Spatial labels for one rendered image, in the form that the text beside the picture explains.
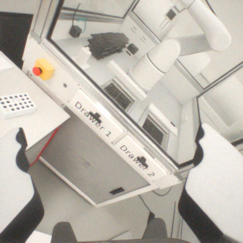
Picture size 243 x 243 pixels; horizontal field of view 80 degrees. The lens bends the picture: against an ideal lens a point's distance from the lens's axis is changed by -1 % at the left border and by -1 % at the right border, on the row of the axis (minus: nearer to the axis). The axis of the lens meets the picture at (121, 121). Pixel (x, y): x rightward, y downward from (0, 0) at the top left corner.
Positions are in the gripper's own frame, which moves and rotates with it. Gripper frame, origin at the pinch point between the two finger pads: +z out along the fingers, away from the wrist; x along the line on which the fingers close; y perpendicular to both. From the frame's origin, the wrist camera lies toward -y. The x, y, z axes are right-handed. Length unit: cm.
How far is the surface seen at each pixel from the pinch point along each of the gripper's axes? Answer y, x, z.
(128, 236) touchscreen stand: 155, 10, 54
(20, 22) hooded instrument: -15, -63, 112
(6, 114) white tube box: 20, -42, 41
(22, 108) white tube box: 20, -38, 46
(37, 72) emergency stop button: 7, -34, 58
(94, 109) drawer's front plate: 24, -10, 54
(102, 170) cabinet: 72, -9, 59
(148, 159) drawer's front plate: 47, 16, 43
